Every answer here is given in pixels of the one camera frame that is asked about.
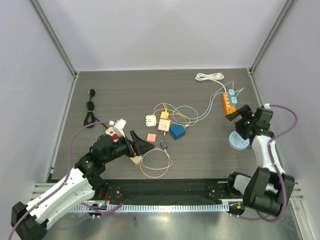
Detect peach cube charger with print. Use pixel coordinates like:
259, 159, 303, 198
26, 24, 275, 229
157, 118, 171, 136

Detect orange power strip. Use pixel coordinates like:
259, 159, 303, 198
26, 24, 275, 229
222, 93, 237, 115

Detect slotted cable duct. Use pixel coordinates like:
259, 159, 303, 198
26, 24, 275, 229
70, 202, 230, 213

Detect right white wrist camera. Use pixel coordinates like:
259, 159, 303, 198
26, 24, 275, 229
261, 103, 271, 110

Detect pink charging cable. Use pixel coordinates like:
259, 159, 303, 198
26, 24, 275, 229
139, 147, 173, 179

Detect round light blue socket base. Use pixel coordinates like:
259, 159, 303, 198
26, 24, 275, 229
228, 130, 250, 151

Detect teal charger plug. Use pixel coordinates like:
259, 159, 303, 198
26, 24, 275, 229
230, 96, 238, 105

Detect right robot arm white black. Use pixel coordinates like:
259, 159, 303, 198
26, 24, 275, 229
225, 103, 298, 222

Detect white adapter plug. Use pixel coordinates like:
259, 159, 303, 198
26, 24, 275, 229
145, 114, 157, 127

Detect pink charger plug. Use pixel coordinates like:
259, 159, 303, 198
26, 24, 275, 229
146, 133, 158, 143

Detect light blue charger plug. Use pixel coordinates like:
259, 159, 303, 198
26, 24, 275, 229
228, 89, 235, 97

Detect yellow charger plug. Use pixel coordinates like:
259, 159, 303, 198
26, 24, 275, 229
160, 111, 169, 120

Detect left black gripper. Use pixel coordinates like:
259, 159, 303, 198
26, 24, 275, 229
102, 130, 154, 164

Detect beige power strip red sockets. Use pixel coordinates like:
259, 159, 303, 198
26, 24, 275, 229
105, 127, 142, 165

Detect yellow charging cable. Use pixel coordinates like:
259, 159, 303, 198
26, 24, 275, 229
152, 102, 191, 128

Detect grey small adapter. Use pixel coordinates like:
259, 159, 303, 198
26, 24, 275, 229
160, 140, 168, 150

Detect blue cube adapter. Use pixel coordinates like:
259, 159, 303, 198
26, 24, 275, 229
169, 124, 186, 141

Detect black mounting base plate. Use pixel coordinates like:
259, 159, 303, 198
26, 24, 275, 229
93, 178, 243, 206

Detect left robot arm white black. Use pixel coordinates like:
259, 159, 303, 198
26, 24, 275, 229
11, 130, 155, 240

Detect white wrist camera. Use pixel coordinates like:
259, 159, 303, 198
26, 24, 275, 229
261, 103, 271, 110
106, 118, 127, 138

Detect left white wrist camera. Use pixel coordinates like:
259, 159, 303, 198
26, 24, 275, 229
106, 118, 127, 138

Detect white cord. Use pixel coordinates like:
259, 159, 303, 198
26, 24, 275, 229
194, 71, 225, 82

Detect black power cord with plug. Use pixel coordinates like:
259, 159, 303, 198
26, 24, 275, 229
83, 89, 111, 129

